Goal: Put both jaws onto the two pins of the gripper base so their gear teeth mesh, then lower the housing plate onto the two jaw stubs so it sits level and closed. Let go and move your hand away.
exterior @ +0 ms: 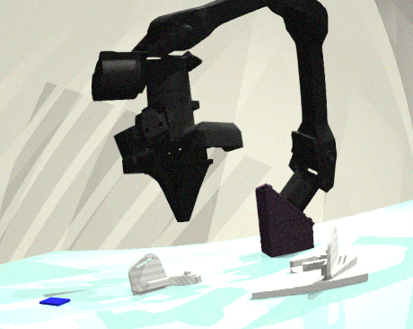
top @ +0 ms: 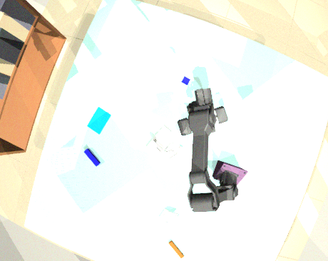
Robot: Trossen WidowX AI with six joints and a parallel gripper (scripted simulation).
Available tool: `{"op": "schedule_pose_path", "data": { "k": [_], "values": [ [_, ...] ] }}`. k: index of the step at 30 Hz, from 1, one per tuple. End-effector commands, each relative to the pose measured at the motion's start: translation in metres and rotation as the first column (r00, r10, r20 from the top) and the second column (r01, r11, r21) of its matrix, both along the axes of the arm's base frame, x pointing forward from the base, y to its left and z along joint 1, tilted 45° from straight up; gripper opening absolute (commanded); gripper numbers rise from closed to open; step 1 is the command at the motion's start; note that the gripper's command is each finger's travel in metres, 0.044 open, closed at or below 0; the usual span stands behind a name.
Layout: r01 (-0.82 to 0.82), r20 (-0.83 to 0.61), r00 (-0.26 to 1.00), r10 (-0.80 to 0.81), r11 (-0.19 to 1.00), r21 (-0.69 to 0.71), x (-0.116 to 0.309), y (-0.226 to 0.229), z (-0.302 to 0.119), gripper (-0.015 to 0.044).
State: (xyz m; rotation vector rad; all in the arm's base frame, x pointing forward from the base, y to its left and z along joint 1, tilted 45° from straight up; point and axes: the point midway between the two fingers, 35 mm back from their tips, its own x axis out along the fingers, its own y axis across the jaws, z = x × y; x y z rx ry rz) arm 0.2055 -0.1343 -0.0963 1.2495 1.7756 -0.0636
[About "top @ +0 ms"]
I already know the blue flat square plate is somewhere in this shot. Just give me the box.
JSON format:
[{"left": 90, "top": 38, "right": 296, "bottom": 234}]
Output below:
[{"left": 182, "top": 77, "right": 190, "bottom": 85}]

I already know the orange flat bar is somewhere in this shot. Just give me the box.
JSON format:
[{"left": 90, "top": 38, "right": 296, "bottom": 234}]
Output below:
[{"left": 168, "top": 241, "right": 184, "bottom": 259}]

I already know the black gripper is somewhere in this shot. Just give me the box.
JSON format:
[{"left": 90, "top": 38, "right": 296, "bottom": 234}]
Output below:
[{"left": 178, "top": 106, "right": 228, "bottom": 136}]

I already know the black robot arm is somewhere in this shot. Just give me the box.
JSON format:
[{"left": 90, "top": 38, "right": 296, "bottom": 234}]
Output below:
[{"left": 187, "top": 88, "right": 239, "bottom": 212}]

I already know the small blue block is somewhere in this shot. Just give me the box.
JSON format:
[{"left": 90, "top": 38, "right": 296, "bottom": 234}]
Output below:
[{"left": 84, "top": 149, "right": 100, "bottom": 166}]

